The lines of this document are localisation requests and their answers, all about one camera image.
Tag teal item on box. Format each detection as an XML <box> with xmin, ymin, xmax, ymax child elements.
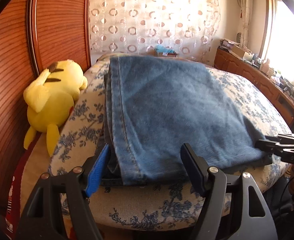
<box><xmin>154</xmin><ymin>44</ymin><xmax>178</xmax><ymax>57</ymax></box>

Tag blue denim pants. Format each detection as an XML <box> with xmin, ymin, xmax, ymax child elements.
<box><xmin>104</xmin><ymin>56</ymin><xmax>272</xmax><ymax>186</ymax></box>

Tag circle patterned sheer curtain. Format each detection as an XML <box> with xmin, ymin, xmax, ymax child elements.
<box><xmin>89</xmin><ymin>0</ymin><xmax>221</xmax><ymax>62</ymax></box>

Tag wooden wardrobe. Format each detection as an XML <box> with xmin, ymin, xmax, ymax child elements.
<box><xmin>0</xmin><ymin>0</ymin><xmax>91</xmax><ymax>209</ymax></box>

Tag wooden sideboard cabinet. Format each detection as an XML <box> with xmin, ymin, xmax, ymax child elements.
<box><xmin>214</xmin><ymin>48</ymin><xmax>294</xmax><ymax>128</ymax></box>

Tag blue floral white quilt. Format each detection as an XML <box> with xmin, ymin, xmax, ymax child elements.
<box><xmin>48</xmin><ymin>54</ymin><xmax>291</xmax><ymax>231</ymax></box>

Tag yellow plush toy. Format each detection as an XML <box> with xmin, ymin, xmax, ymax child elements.
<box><xmin>23</xmin><ymin>60</ymin><xmax>88</xmax><ymax>156</ymax></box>

